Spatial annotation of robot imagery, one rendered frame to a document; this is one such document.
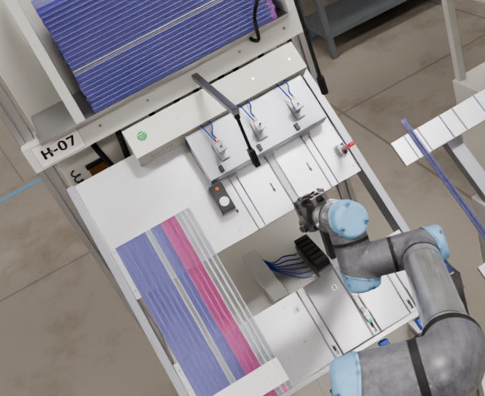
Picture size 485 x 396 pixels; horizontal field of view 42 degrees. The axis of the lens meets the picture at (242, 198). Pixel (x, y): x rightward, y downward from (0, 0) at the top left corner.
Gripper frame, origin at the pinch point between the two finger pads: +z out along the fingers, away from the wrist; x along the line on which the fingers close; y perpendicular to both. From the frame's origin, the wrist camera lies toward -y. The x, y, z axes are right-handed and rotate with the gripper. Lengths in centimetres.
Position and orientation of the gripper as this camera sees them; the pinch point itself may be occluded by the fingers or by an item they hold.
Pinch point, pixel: (308, 219)
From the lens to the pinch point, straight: 162.4
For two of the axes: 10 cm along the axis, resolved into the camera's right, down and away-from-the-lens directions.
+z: -1.7, -0.2, 9.8
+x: -8.6, 4.9, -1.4
